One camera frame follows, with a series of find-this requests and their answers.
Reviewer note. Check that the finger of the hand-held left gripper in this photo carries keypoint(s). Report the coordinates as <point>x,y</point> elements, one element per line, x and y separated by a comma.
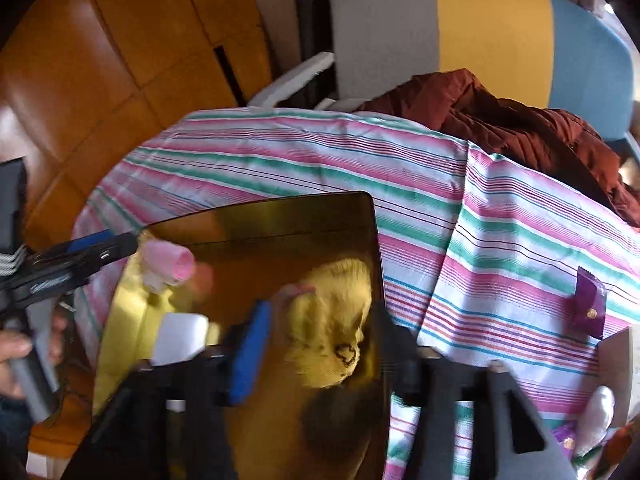
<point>107,250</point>

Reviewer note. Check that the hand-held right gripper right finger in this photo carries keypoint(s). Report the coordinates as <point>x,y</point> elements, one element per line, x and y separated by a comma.
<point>405,370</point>

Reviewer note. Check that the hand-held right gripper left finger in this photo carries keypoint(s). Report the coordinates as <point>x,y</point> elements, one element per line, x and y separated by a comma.
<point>250,355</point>

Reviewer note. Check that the yellow sponge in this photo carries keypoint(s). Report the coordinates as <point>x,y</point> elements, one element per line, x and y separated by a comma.
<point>325,320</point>

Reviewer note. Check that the amber translucent plastic tray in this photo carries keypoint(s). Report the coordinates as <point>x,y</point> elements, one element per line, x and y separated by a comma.
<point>280,230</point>

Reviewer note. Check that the person's left hand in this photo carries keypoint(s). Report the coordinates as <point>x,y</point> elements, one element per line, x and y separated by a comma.
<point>12,347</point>

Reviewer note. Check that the small pink bottle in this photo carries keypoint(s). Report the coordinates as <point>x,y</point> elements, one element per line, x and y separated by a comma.
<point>167,260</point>

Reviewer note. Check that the plain white box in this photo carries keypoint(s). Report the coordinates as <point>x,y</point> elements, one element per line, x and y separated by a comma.
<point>180,337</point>

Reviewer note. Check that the small purple packet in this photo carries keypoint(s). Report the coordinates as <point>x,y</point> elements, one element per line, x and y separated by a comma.
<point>565,440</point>

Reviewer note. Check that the white shiny plastic packet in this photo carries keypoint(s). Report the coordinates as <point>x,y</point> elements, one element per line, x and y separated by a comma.
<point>595,417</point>

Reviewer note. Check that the purple sachet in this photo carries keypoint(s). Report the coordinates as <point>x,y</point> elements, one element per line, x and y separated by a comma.
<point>590,305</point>

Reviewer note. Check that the cardboard box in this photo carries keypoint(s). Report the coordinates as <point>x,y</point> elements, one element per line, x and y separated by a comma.
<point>615,370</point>

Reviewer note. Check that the striped tablecloth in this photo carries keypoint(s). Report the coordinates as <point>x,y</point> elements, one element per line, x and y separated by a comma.
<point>350,160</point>

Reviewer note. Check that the brown-red quilted jacket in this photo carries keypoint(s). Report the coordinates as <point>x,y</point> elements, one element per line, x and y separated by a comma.
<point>525,130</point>

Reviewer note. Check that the grey yellow blue chair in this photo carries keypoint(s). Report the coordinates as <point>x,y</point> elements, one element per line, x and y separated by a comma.
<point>490,20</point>

